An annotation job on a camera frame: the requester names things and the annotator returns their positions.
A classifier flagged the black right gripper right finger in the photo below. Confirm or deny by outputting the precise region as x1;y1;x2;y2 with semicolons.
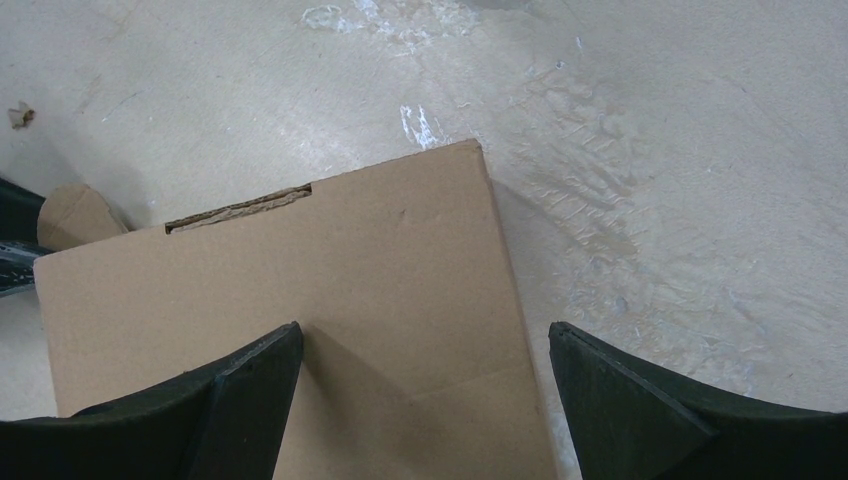
549;322;847;479

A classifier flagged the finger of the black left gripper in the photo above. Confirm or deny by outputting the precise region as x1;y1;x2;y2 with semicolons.
0;241;52;297
0;179;45;243

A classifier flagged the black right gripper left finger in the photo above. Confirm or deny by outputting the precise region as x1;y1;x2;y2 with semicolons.
1;322;304;479

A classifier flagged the brown cardboard box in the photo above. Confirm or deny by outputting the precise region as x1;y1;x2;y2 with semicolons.
35;140;557;479

